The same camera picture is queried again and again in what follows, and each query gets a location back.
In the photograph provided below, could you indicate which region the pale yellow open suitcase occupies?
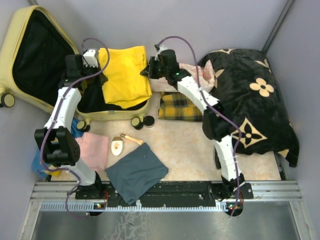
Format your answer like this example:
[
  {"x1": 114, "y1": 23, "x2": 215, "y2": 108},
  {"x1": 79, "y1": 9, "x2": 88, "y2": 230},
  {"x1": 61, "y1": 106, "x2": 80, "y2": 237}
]
[{"x1": 0, "y1": 5, "x2": 150, "y2": 132}]

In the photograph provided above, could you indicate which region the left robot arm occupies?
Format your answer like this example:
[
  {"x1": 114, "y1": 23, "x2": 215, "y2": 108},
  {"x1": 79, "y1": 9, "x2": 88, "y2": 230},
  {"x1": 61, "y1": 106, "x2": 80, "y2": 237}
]
[{"x1": 34, "y1": 49, "x2": 104, "y2": 199}]

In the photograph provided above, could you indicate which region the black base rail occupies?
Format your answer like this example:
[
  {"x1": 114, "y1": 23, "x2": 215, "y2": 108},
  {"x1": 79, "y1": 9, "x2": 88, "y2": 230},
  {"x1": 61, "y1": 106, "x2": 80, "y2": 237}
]
[{"x1": 74, "y1": 181, "x2": 254, "y2": 208}]

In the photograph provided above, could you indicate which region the black floral blanket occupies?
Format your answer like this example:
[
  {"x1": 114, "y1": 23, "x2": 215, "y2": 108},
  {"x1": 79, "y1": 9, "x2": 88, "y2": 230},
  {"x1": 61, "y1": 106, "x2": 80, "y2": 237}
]
[{"x1": 198, "y1": 48, "x2": 300, "y2": 168}]

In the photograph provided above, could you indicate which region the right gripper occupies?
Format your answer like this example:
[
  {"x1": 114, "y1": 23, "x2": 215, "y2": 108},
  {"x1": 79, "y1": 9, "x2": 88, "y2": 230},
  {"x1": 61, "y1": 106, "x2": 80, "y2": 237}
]
[{"x1": 141, "y1": 56, "x2": 168, "y2": 80}]

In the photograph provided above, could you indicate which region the white oval brush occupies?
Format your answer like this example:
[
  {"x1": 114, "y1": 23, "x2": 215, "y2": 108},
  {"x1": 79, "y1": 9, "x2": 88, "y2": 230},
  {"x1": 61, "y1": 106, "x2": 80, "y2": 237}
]
[{"x1": 110, "y1": 136, "x2": 124, "y2": 156}]

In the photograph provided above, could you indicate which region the pink towel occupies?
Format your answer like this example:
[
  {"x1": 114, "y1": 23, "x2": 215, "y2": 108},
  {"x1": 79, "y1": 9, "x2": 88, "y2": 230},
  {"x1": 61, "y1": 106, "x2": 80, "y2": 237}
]
[{"x1": 75, "y1": 132, "x2": 110, "y2": 172}]

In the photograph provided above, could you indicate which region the blue patterned cloth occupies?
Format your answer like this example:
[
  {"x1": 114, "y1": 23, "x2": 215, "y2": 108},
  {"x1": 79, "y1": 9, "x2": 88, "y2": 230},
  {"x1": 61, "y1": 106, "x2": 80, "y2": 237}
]
[{"x1": 31, "y1": 117, "x2": 83, "y2": 178}]

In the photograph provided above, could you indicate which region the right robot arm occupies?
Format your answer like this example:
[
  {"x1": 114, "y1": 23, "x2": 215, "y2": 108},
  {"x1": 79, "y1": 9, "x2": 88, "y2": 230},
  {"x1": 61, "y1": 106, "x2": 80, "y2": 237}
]
[{"x1": 140, "y1": 45, "x2": 245, "y2": 199}]

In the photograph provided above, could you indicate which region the yellow plaid shirt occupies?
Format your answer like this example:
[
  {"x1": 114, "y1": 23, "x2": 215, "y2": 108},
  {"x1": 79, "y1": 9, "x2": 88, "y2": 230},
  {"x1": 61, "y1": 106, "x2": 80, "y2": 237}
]
[{"x1": 158, "y1": 92, "x2": 203, "y2": 122}]

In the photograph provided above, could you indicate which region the pink printed cream cloth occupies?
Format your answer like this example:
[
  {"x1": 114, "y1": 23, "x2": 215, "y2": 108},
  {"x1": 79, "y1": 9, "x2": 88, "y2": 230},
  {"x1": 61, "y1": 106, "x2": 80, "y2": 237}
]
[{"x1": 149, "y1": 62, "x2": 216, "y2": 94}]

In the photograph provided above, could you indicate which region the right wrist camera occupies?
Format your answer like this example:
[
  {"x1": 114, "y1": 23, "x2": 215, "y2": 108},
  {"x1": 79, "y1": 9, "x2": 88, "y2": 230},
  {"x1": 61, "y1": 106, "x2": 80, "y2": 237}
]
[{"x1": 154, "y1": 43, "x2": 168, "y2": 61}]

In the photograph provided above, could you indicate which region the black round jar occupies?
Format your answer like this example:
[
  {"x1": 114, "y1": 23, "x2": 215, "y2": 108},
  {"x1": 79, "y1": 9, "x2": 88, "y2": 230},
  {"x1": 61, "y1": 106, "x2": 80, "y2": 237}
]
[{"x1": 143, "y1": 115, "x2": 155, "y2": 128}]

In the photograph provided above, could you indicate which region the grey-blue t-shirt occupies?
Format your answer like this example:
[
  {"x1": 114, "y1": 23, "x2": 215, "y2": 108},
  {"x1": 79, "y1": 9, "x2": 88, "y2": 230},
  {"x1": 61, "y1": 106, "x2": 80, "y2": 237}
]
[{"x1": 105, "y1": 143, "x2": 169, "y2": 205}]

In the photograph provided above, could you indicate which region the yellow garment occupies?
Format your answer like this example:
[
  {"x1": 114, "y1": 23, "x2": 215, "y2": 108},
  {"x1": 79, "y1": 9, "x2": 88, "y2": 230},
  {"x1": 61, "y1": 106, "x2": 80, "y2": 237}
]
[{"x1": 98, "y1": 45, "x2": 152, "y2": 109}]

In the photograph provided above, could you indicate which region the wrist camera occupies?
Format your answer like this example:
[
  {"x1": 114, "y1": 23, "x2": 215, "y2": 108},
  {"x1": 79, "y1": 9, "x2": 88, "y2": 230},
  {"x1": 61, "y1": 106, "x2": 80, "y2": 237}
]
[
  {"x1": 82, "y1": 48, "x2": 99, "y2": 68},
  {"x1": 154, "y1": 43, "x2": 168, "y2": 61}
]

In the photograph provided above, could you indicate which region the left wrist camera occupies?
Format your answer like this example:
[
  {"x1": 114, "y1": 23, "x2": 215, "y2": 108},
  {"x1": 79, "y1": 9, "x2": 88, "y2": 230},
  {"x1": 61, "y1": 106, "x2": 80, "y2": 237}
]
[{"x1": 82, "y1": 48, "x2": 99, "y2": 68}]

